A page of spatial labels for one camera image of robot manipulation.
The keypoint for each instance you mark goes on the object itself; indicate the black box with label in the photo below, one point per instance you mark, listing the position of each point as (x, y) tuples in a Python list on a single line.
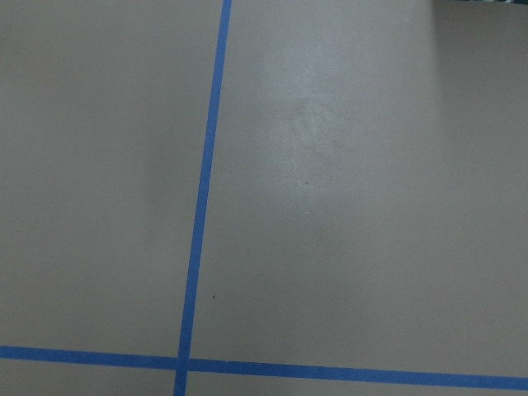
[(521, 2)]

